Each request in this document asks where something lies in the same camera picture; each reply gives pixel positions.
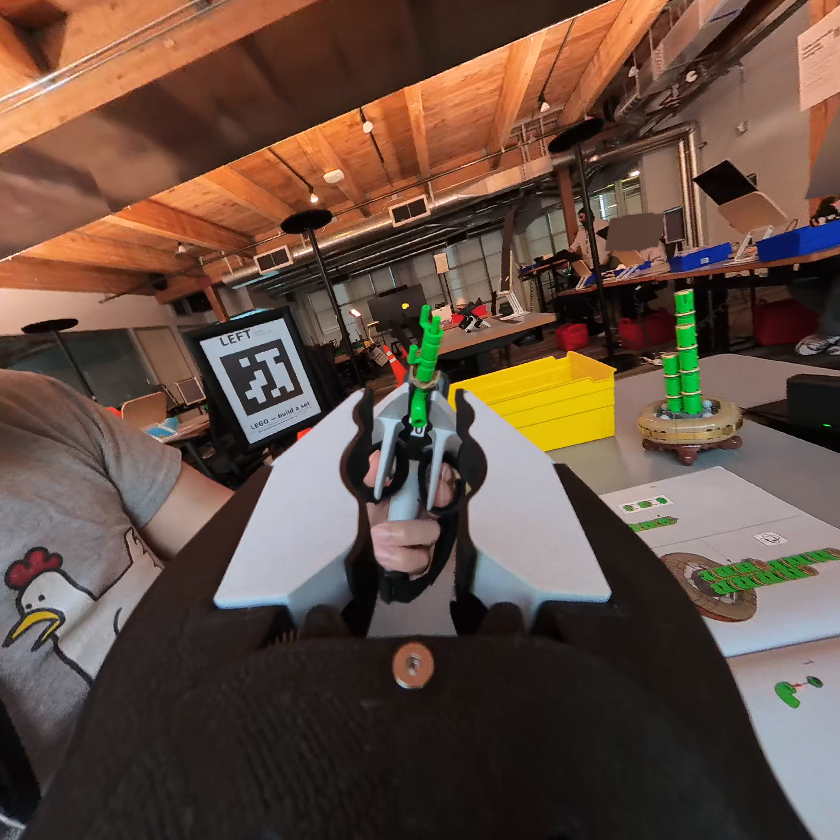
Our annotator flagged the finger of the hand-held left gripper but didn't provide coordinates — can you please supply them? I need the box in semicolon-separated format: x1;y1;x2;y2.
424;390;455;456
376;384;414;458

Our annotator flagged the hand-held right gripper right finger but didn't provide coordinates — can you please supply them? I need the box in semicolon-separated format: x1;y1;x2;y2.
453;387;614;632

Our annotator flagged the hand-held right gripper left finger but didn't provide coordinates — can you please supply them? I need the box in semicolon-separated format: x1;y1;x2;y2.
213;386;380;635

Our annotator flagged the green lego bamboo stem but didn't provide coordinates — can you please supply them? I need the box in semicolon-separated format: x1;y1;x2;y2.
407;305;446;424

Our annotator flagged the lego instruction booklet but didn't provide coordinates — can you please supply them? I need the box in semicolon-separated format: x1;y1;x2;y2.
600;465;840;828

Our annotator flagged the lego bamboo model on base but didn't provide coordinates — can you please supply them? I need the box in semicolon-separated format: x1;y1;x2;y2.
638;287;746;467

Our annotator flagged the person's left hand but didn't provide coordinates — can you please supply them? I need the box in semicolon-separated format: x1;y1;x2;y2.
366;453;460;580

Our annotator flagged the dark monitor screen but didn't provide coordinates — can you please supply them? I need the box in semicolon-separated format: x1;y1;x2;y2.
367;285;427;329

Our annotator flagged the grey work table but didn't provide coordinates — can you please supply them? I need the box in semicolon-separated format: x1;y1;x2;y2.
430;311;559;371

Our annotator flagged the yellow plastic bin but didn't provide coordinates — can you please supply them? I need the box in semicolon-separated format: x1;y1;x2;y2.
448;351;618;454

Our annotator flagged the tan chair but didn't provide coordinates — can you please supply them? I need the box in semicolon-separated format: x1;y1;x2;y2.
121;392;168;427

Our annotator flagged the black disc floor lamp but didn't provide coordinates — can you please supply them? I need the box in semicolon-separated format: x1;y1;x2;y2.
548;118;624;365
281;210;365;389
21;318;99;401

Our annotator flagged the medium red container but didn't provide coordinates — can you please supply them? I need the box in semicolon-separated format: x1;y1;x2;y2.
619;315;677;352

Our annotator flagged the person's grey chicken-print shirt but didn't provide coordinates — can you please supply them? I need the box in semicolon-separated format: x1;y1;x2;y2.
0;367;237;808

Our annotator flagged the black box device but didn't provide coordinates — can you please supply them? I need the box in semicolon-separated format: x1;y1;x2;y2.
786;373;840;454

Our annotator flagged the small blue plastic bin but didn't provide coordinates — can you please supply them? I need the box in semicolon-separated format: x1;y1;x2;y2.
668;243;732;272

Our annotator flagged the long wooden work table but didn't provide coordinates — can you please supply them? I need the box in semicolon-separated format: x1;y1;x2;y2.
525;246;840;349

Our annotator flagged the large red container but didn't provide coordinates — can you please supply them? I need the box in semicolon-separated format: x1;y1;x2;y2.
753;298;818;347

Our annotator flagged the open laptop on stand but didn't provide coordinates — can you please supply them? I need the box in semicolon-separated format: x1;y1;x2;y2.
692;159;788;245

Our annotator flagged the large blue plastic bin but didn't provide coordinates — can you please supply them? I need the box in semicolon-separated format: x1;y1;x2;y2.
755;220;840;263

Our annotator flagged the white paper notice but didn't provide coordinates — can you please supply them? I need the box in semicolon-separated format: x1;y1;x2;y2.
797;5;840;112

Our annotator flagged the round metal air duct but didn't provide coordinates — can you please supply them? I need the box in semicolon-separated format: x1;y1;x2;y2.
223;121;703;290

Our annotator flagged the rectangular metal duct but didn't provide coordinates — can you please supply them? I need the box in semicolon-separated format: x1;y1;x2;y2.
617;0;808;126

